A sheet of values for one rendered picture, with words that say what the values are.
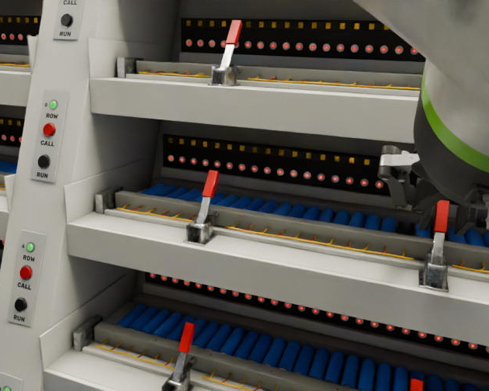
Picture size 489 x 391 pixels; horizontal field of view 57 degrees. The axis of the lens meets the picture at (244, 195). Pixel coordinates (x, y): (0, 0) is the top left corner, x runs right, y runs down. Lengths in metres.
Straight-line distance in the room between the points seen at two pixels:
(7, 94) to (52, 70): 0.09
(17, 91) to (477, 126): 0.63
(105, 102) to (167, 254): 0.22
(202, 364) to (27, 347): 0.23
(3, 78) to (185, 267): 0.38
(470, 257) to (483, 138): 0.37
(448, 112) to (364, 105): 0.30
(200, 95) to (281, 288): 0.25
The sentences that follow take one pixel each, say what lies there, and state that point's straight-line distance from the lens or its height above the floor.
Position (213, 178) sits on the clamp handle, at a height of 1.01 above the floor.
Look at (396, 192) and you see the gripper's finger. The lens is 0.40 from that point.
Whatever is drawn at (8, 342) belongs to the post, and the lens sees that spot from 0.71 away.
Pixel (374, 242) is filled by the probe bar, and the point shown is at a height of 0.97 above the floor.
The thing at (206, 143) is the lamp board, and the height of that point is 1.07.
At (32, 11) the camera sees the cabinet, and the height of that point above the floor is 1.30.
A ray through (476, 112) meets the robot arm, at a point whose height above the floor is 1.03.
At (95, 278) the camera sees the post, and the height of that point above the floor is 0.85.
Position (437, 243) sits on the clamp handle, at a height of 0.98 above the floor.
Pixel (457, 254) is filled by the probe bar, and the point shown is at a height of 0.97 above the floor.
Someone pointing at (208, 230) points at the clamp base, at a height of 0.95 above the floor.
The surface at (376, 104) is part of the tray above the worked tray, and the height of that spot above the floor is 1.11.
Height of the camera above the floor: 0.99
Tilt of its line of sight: 1 degrees up
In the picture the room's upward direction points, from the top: 9 degrees clockwise
